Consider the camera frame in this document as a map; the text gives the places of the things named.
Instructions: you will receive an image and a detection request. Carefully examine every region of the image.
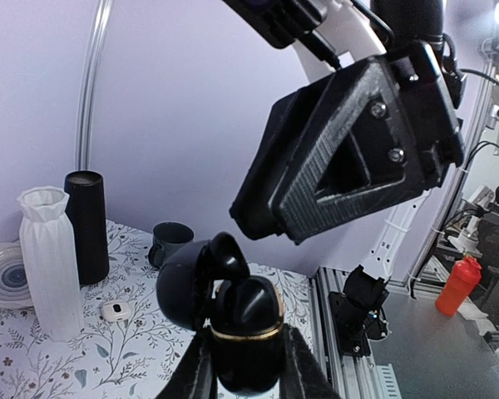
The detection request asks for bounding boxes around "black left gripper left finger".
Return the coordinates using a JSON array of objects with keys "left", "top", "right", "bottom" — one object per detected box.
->
[{"left": 156, "top": 332, "right": 215, "bottom": 399}]

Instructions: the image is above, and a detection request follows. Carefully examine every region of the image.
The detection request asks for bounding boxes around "aluminium corner post right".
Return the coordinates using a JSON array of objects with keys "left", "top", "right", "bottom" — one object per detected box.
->
[{"left": 75, "top": 0, "right": 114, "bottom": 170}]

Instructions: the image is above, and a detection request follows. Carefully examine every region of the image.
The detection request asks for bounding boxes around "grey mug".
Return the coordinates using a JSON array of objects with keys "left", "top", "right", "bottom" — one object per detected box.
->
[{"left": 148, "top": 221, "right": 195, "bottom": 268}]

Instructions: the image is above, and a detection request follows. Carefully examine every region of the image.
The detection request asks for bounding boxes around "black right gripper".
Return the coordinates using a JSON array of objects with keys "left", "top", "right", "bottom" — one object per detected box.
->
[{"left": 268, "top": 39, "right": 467, "bottom": 245}]

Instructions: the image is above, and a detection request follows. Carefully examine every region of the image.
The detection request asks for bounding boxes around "small white earbud case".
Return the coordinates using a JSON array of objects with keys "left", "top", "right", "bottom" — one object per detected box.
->
[{"left": 101, "top": 300, "right": 132, "bottom": 323}]

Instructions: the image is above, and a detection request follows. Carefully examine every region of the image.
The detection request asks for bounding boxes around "black earbud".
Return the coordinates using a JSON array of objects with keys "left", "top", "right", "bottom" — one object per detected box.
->
[{"left": 209, "top": 232, "right": 250, "bottom": 281}]

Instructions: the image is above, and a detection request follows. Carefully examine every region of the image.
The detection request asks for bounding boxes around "white pleated vase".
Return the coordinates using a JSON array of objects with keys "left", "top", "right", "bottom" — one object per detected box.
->
[{"left": 17, "top": 186, "right": 84, "bottom": 342}]

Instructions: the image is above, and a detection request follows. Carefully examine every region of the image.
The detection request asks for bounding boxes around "black earbud case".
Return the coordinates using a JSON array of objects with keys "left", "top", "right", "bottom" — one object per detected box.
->
[{"left": 156, "top": 239, "right": 285, "bottom": 397}]

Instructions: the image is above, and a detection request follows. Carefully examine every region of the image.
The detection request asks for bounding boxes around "white ribbed plate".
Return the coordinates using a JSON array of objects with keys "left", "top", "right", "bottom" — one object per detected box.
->
[{"left": 0, "top": 243, "right": 33, "bottom": 310}]

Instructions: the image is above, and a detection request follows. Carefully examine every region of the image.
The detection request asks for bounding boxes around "aluminium front rail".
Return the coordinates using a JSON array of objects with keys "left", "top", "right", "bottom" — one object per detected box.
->
[{"left": 309, "top": 266, "right": 402, "bottom": 398}]

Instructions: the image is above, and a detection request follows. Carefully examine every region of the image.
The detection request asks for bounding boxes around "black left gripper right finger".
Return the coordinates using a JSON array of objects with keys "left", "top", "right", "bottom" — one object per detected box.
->
[{"left": 282, "top": 324, "right": 340, "bottom": 398}]

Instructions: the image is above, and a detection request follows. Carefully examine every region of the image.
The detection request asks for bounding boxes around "black tall tumbler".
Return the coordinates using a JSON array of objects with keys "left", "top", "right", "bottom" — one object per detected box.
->
[{"left": 64, "top": 170, "right": 110, "bottom": 285}]

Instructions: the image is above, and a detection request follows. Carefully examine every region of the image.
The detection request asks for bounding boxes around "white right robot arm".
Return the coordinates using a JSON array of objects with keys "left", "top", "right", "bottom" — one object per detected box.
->
[{"left": 229, "top": 1, "right": 465, "bottom": 359}]

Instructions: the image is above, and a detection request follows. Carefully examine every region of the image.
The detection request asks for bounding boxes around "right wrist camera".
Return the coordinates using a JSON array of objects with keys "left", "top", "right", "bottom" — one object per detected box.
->
[{"left": 225, "top": 0, "right": 330, "bottom": 49}]

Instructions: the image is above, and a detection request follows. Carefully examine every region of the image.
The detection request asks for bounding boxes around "orange shaker bottle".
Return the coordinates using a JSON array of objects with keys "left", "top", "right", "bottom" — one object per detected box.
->
[{"left": 435, "top": 255, "right": 482, "bottom": 317}]

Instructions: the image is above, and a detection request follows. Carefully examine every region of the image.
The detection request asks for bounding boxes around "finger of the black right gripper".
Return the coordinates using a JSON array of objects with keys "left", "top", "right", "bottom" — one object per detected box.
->
[{"left": 230, "top": 81, "right": 333, "bottom": 240}]

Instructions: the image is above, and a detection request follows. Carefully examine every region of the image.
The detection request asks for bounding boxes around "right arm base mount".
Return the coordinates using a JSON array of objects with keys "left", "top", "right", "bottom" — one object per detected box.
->
[{"left": 328, "top": 265, "right": 389, "bottom": 357}]

